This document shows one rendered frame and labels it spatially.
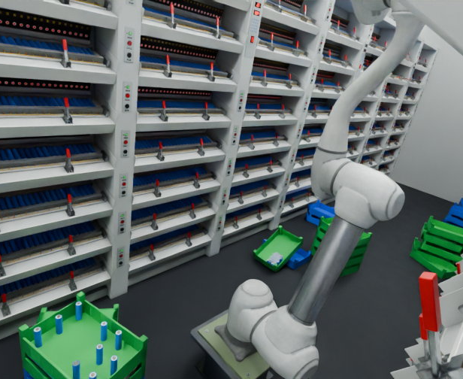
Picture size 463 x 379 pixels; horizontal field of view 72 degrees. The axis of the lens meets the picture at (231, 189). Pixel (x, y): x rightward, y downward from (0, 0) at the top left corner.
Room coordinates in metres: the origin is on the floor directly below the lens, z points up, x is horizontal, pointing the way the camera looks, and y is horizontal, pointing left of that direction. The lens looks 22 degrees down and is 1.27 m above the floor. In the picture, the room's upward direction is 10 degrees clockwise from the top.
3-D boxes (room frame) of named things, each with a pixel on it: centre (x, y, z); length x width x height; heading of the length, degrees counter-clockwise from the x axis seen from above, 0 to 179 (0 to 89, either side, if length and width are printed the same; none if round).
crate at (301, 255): (2.03, -0.48, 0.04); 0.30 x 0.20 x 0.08; 50
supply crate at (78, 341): (0.67, 0.34, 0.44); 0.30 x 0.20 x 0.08; 63
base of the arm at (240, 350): (1.02, -0.17, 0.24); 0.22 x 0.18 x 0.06; 129
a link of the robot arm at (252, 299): (1.00, -0.16, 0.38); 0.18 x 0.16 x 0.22; 39
